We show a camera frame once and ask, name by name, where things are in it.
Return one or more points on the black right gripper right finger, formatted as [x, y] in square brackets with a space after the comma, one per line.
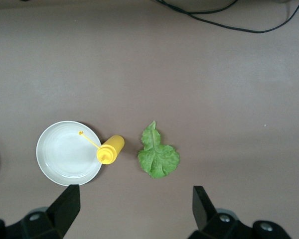
[204, 211]

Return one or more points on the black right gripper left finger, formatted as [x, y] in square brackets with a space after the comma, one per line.
[64, 206]

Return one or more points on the green lettuce leaf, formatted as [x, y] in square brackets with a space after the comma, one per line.
[157, 156]

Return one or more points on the yellow mustard squeeze bottle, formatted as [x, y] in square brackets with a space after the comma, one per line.
[112, 149]

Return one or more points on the beige round plate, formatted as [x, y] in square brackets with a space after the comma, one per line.
[64, 159]

